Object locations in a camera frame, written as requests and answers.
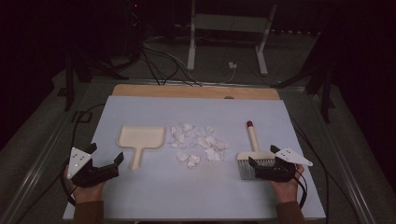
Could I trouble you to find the person's right hand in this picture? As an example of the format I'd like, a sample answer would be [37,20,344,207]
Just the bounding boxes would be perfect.
[269,163,305,204]

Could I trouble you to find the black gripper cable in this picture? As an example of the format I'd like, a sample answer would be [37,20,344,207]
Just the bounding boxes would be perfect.
[290,116,331,224]
[13,103,106,224]

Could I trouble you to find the aluminium frame rail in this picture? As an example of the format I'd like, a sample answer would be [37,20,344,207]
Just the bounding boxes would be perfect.
[0,77,110,224]
[279,87,377,224]

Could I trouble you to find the light blue table mat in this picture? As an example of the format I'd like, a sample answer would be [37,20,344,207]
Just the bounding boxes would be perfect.
[63,95,327,221]

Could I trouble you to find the person's left hand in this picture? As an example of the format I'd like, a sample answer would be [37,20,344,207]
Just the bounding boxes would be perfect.
[64,164,106,205]

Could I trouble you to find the black stand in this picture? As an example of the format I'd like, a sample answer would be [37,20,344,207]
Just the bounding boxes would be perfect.
[270,59,337,124]
[64,52,130,112]

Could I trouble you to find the white metal stand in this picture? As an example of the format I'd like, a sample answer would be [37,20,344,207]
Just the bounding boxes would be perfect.
[186,0,278,77]

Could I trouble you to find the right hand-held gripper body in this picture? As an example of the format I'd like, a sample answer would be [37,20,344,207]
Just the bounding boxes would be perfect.
[253,147,314,183]

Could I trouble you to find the black floor cables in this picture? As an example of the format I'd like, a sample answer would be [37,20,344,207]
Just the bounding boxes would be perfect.
[141,40,204,87]

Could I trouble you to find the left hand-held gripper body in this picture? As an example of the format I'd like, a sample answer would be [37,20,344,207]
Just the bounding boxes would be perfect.
[66,147,120,189]

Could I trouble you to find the cream plastic dustpan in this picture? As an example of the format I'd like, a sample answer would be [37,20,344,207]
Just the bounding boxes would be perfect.
[116,124,166,172]

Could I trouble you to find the cream brush with red cap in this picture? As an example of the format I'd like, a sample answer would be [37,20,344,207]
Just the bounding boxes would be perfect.
[236,120,278,181]

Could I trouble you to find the pile of white paper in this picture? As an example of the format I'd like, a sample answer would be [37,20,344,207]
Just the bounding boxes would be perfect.
[168,122,231,169]

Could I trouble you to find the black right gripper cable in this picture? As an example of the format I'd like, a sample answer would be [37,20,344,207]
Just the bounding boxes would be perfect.
[290,116,331,224]

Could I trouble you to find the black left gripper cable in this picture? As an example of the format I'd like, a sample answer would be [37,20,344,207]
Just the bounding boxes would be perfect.
[13,103,106,224]

